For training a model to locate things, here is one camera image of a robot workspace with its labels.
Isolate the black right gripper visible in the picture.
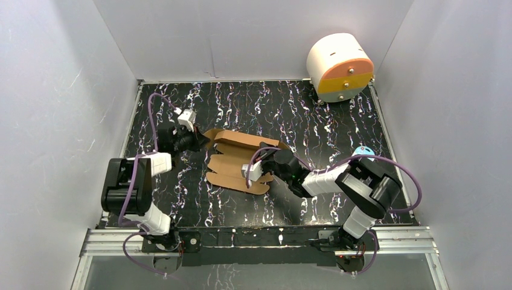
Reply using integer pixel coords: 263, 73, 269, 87
253, 142, 291, 185

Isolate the brown cardboard box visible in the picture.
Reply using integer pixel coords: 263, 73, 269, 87
204, 128, 289, 195

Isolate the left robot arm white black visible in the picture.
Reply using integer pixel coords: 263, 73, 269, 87
101, 125, 211, 251

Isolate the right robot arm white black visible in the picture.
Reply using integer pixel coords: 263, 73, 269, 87
251, 142, 402, 251

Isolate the small blue white packet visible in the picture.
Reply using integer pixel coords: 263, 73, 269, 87
352, 146, 376, 156

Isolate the white cylinder orange yellow face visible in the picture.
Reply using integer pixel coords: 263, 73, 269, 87
306, 33, 374, 103

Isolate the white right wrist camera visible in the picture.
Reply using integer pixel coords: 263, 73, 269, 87
241, 161, 264, 181

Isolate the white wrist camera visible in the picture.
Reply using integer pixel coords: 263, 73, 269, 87
174, 108, 197, 132
241, 161, 264, 181

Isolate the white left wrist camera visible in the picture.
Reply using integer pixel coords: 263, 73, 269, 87
174, 108, 197, 132

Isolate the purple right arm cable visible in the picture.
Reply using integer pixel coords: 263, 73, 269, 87
245, 147, 423, 276

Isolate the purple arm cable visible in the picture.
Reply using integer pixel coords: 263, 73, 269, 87
118, 92, 181, 277
245, 147, 423, 276

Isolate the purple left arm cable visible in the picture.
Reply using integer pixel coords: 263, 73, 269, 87
118, 92, 181, 277

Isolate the aluminium front rail frame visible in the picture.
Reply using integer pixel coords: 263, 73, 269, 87
72, 227, 449, 289

